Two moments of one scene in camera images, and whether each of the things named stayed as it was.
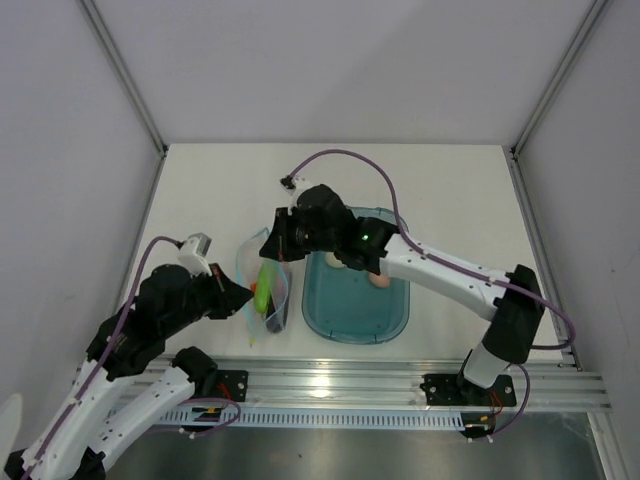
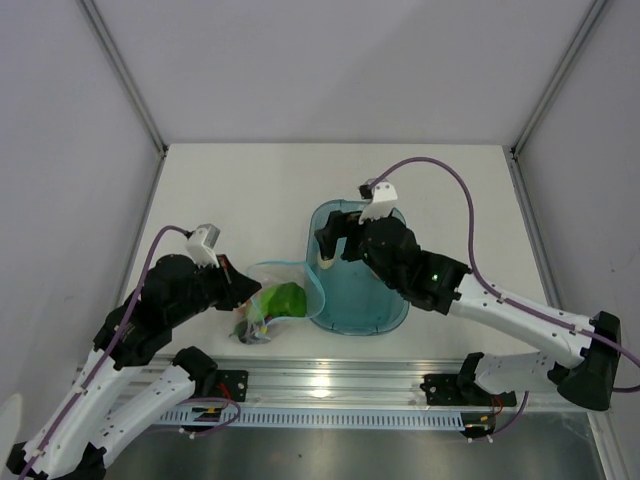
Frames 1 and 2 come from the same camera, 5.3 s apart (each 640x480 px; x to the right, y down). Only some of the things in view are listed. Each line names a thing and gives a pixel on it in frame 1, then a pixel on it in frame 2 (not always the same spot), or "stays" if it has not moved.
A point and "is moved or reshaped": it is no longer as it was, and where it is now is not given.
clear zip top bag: (263, 286) is moved or reshaped
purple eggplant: (275, 318) -> (252, 338)
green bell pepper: (274, 269) -> (288, 299)
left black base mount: (232, 384) stays
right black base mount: (451, 390) stays
